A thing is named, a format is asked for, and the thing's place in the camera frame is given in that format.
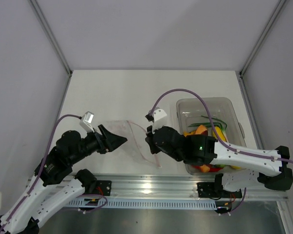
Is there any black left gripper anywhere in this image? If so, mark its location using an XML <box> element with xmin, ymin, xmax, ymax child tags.
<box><xmin>70</xmin><ymin>124</ymin><xmax>128</xmax><ymax>165</ymax></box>

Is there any clear pink zip top bag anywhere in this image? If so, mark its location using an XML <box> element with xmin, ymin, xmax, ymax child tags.
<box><xmin>102</xmin><ymin>120</ymin><xmax>162</xmax><ymax>169</ymax></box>

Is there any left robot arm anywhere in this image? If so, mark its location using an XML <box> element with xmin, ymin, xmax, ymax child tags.
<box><xmin>0</xmin><ymin>125</ymin><xmax>127</xmax><ymax>234</ymax></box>

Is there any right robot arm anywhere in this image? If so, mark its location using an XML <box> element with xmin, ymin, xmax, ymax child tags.
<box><xmin>145</xmin><ymin>126</ymin><xmax>293</xmax><ymax>197</ymax></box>

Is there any clear plastic food bin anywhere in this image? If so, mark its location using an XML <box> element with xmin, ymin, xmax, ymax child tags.
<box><xmin>176</xmin><ymin>97</ymin><xmax>246</xmax><ymax>176</ymax></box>

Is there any orange toy croissant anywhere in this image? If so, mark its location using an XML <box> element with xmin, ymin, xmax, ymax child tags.
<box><xmin>183</xmin><ymin>131</ymin><xmax>196</xmax><ymax>137</ymax></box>

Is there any red toy chili pepper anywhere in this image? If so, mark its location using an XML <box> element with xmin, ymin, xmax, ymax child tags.
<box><xmin>193</xmin><ymin>165</ymin><xmax>222</xmax><ymax>173</ymax></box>

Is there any green toy custard apple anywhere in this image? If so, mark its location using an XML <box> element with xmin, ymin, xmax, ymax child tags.
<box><xmin>215</xmin><ymin>164</ymin><xmax>226</xmax><ymax>168</ymax></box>

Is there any yellow toy corn cob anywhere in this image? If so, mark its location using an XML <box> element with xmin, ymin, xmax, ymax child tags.
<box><xmin>212</xmin><ymin>126</ymin><xmax>227</xmax><ymax>142</ymax></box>

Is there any yellow toy mango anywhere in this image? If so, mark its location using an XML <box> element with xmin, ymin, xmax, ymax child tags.
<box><xmin>230</xmin><ymin>165</ymin><xmax>244</xmax><ymax>170</ymax></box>

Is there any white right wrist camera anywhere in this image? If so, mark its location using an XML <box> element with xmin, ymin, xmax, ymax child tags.
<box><xmin>145</xmin><ymin>107</ymin><xmax>167</xmax><ymax>132</ymax></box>

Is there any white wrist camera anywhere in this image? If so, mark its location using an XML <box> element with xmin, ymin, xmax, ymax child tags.
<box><xmin>79</xmin><ymin>111</ymin><xmax>96</xmax><ymax>133</ymax></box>
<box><xmin>145</xmin><ymin>107</ymin><xmax>167</xmax><ymax>132</ymax></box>

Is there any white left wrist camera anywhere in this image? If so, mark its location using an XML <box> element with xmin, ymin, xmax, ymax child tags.
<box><xmin>79</xmin><ymin>111</ymin><xmax>96</xmax><ymax>133</ymax></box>

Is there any aluminium front rail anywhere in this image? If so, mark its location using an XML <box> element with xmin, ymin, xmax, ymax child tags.
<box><xmin>48</xmin><ymin>174</ymin><xmax>289</xmax><ymax>201</ymax></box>

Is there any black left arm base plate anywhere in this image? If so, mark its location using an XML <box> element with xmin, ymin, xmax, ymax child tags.
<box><xmin>92</xmin><ymin>180</ymin><xmax>112</xmax><ymax>196</ymax></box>

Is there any white slotted cable duct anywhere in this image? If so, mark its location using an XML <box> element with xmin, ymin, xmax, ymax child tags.
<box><xmin>64</xmin><ymin>198</ymin><xmax>217</xmax><ymax>210</ymax></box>

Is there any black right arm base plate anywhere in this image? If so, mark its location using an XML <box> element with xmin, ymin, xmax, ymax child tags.
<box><xmin>197</xmin><ymin>182</ymin><xmax>242</xmax><ymax>200</ymax></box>

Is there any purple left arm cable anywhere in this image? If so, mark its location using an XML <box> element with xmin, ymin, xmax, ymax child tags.
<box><xmin>0</xmin><ymin>114</ymin><xmax>108</xmax><ymax>234</ymax></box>

